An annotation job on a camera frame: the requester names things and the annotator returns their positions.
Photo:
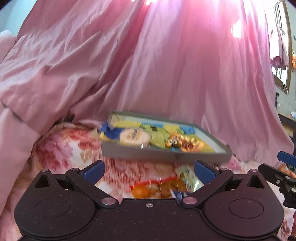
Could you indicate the white yellow small packet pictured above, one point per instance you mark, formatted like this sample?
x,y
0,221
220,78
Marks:
x,y
188,177

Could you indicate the hanging pink garment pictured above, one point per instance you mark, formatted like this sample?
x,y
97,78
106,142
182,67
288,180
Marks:
x,y
281,51

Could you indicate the blue wrapper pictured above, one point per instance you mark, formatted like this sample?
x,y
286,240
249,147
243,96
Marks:
x,y
108,130

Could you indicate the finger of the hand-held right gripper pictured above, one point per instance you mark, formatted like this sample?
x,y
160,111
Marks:
x,y
272,172
288,158

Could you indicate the green snack packet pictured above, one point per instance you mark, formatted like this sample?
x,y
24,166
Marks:
x,y
159,138

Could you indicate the orange cloth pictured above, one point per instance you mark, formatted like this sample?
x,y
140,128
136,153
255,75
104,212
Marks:
x,y
288,171

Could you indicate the pink quilt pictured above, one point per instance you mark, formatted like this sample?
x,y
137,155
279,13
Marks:
x,y
23,92

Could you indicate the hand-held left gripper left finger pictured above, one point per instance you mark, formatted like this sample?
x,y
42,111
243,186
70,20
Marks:
x,y
93,172

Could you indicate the pink curtain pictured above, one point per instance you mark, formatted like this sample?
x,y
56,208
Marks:
x,y
185,69

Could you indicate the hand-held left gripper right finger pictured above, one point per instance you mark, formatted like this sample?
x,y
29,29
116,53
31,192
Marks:
x,y
204,172

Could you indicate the floral bedsheet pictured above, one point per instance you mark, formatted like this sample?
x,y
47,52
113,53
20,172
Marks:
x,y
69,148

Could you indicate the red-edged clear snack packet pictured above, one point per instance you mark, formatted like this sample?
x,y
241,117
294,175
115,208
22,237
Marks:
x,y
166,185

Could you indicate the round rice cracker packet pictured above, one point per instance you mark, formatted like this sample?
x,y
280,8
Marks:
x,y
134,136

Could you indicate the blue candy packet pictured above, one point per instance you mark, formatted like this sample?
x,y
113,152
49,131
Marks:
x,y
178,195

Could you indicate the wooden side desk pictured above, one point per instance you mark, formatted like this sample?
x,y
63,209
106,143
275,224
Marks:
x,y
288,120

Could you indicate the grey shallow box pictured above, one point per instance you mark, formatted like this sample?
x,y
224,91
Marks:
x,y
161,155

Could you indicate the golden brown snack packet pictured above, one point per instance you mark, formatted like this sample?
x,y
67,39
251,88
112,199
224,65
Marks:
x,y
185,142

